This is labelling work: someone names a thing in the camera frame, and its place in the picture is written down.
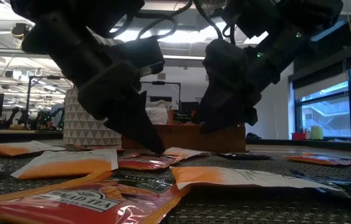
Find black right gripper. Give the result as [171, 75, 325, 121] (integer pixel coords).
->
[194, 37, 288, 133]

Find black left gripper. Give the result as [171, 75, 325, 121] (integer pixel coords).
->
[22, 14, 166, 156]

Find white orange Tazo tea packet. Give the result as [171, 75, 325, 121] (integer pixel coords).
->
[169, 166, 351, 199]
[162, 147, 212, 159]
[145, 107, 169, 126]
[0, 140, 67, 157]
[10, 148, 119, 180]
[153, 99, 174, 110]

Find brown wooden tea organizer box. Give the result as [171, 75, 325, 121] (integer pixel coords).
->
[121, 123, 247, 153]

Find small dark background monitor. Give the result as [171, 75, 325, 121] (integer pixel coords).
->
[180, 101, 200, 112]

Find white triangle-patterned plant pot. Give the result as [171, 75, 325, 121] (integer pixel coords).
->
[63, 88, 123, 147]

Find background black robot arms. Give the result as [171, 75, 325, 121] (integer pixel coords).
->
[6, 105, 66, 131]

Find yellow-green cup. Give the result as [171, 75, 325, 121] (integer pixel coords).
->
[311, 125, 324, 141]

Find grey woven placemat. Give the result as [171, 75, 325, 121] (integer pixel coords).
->
[0, 149, 351, 224]

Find long ceiling light bar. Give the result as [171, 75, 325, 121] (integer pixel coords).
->
[0, 46, 206, 60]

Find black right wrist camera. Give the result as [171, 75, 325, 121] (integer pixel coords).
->
[222, 4, 260, 40]

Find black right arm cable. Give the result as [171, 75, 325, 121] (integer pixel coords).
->
[194, 0, 236, 45]

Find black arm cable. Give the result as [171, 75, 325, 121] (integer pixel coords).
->
[110, 0, 195, 41]
[194, 0, 236, 45]

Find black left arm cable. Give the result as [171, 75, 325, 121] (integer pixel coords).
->
[110, 0, 195, 41]

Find black background rig frame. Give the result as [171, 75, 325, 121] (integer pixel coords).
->
[25, 74, 73, 128]

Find black ceiling device yellow cable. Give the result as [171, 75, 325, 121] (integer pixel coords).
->
[11, 23, 30, 40]

